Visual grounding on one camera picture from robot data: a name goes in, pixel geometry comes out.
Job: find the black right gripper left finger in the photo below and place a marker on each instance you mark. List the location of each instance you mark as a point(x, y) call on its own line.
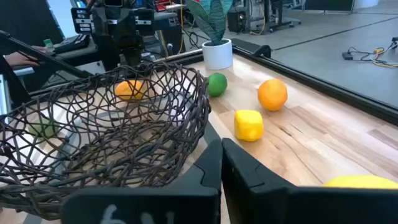
point(186, 205)

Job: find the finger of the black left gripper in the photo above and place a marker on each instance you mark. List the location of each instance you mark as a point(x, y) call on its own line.
point(107, 46)
point(130, 46)

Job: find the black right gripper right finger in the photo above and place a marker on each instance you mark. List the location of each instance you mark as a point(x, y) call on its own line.
point(280, 205)

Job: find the small yellow-orange fruit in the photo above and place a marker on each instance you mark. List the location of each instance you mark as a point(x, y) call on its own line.
point(126, 91)

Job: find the large yellow lemon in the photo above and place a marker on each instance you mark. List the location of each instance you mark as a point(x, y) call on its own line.
point(360, 183)

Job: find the small blocky yellow lemon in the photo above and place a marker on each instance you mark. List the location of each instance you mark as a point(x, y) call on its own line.
point(248, 126)

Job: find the bright green lime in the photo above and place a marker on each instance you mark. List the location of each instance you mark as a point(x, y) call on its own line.
point(217, 84)

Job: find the olive green fruit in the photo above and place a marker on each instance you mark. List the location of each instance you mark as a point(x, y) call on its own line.
point(43, 129)

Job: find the orange fruit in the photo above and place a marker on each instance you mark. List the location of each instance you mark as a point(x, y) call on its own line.
point(272, 95)

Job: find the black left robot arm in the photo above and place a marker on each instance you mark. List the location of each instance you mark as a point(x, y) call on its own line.
point(97, 3)

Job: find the grey desk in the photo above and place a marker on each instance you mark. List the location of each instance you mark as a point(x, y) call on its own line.
point(81, 55)

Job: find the black keyboard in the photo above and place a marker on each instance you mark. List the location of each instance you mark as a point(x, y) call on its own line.
point(71, 43)

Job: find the red bin storage rack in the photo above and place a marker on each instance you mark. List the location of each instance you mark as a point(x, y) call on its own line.
point(163, 4)

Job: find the small green container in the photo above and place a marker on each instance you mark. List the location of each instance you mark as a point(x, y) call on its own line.
point(48, 43)

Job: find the black partition panel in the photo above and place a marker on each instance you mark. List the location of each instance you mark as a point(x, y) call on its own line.
point(25, 18)

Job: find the green plant in white pot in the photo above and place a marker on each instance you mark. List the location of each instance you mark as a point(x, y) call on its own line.
point(217, 56)

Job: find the person's hand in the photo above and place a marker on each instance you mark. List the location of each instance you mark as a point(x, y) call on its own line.
point(18, 59)

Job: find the black equipment box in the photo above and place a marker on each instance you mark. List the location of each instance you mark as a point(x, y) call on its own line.
point(237, 21)

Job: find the black workbench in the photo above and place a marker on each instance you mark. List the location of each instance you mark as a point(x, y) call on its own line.
point(276, 12)

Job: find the black power adapter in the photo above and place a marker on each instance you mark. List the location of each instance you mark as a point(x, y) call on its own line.
point(347, 56)

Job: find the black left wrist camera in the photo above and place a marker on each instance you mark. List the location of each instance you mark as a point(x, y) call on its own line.
point(113, 2)

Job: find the black aluminium table frame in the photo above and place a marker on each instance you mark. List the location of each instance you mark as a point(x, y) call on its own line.
point(342, 93)

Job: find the black curved bracket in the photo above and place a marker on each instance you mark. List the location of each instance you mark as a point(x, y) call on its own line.
point(264, 49)

